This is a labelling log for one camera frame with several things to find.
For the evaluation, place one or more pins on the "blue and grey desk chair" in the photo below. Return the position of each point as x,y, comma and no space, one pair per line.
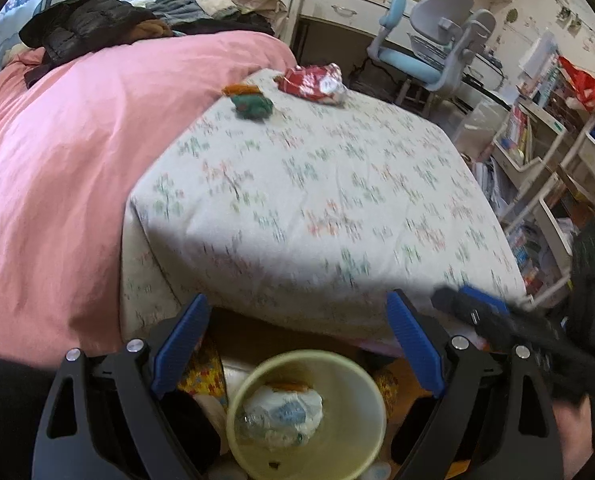
437,40

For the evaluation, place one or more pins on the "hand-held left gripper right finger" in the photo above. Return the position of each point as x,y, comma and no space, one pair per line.
412,345

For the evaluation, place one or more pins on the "red cloth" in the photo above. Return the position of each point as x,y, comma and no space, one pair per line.
587,82

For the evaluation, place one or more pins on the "red snack wrapper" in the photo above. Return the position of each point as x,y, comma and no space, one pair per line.
310,82

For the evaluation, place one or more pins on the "clear plastic bottle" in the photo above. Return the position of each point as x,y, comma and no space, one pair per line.
257,427

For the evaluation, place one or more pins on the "person's right hand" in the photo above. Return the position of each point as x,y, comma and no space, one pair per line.
575,435

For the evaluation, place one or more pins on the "white desk with drawer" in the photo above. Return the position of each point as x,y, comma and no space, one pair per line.
342,10

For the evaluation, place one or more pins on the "white bookshelf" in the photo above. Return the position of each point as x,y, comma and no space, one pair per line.
542,170

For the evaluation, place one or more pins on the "pale yellow plastic bin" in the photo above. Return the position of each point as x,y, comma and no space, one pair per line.
347,435

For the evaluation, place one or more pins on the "black puffer jacket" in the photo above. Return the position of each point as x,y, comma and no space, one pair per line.
87,22

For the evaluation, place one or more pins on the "green wrapper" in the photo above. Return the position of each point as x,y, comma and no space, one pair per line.
252,105

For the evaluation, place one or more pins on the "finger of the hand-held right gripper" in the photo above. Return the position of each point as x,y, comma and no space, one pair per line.
482,305

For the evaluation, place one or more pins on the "floral white blanket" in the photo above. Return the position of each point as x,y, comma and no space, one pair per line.
327,200

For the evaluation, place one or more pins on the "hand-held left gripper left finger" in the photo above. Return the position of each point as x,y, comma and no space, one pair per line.
182,345

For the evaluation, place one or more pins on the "clear plastic storage box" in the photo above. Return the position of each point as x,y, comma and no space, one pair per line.
480,122

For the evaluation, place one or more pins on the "cartoon print headboard cloth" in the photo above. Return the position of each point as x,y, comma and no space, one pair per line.
7,35

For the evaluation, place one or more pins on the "pink bedsheet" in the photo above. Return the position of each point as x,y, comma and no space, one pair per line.
67,185

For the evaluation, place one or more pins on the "pile of clothes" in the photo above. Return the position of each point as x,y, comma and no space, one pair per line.
187,7

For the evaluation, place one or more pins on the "person's dark clothing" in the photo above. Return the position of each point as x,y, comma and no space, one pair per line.
7,420

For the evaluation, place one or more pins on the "yellow patterned bag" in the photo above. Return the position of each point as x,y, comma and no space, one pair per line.
202,375

